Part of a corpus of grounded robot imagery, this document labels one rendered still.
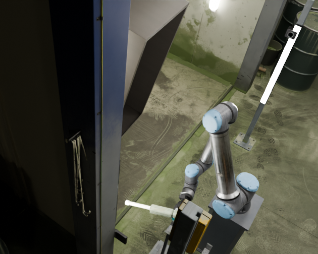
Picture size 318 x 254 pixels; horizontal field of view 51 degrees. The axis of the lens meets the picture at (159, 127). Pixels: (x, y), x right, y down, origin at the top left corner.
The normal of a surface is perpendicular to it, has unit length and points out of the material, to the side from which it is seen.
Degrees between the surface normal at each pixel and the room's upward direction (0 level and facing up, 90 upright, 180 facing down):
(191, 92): 0
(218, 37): 90
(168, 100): 0
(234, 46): 90
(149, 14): 12
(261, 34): 90
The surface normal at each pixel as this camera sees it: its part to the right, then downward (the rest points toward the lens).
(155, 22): 0.30, -0.59
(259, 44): -0.54, 0.55
